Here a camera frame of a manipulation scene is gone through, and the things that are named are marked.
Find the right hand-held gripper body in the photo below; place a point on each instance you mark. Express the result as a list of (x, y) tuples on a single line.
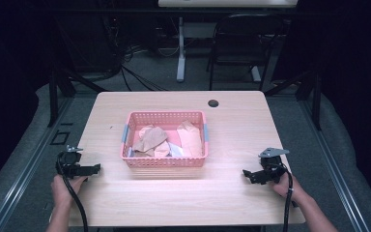
[(272, 166)]

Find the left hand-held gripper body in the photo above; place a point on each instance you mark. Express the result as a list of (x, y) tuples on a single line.
[(70, 160)]

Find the person's right hand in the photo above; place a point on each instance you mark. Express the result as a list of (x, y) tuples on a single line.
[(286, 189)]

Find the person's left hand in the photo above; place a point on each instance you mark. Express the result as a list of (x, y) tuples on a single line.
[(63, 190)]

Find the peach cloth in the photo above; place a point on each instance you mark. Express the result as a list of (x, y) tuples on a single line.
[(144, 130)]

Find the brown cloth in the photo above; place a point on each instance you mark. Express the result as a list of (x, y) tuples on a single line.
[(151, 138)]

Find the black metal stand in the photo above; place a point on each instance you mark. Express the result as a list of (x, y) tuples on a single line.
[(56, 93), (314, 93)]

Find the large pink cloth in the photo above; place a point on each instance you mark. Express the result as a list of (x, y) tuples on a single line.
[(190, 139)]

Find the small pink cloth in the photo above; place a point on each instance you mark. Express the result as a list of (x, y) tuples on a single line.
[(162, 150)]

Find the pink plastic basket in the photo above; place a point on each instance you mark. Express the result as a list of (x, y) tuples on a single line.
[(165, 162)]

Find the pale blue cloth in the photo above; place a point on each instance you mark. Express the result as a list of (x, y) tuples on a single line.
[(176, 150)]

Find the black folding chair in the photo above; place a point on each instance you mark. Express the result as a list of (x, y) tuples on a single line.
[(244, 48)]

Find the white desk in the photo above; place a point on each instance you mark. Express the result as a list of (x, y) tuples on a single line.
[(227, 3)]

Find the aluminium floor rail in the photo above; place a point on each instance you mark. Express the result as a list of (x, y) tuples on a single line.
[(29, 167), (335, 167)]

